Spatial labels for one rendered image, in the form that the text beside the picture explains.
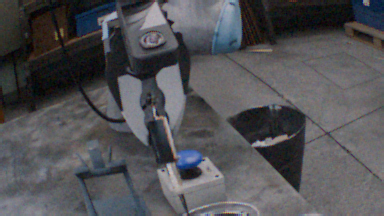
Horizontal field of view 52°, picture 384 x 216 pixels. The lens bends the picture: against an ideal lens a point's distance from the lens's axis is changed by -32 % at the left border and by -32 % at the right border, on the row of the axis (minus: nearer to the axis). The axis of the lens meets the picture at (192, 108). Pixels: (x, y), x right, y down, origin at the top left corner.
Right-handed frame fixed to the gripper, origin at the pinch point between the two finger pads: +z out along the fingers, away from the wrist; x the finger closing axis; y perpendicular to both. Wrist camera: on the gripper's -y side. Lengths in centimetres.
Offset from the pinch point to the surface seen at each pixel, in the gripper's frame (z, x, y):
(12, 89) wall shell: 81, 104, 380
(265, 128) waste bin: 59, -51, 116
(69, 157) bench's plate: 13.2, 15.5, 28.9
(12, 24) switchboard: 10, 88, 357
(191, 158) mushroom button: 5.7, -3.6, 3.6
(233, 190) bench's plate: 13.1, -8.6, 4.5
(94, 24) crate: 42, -2, 336
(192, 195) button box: 10.1, -2.4, 1.4
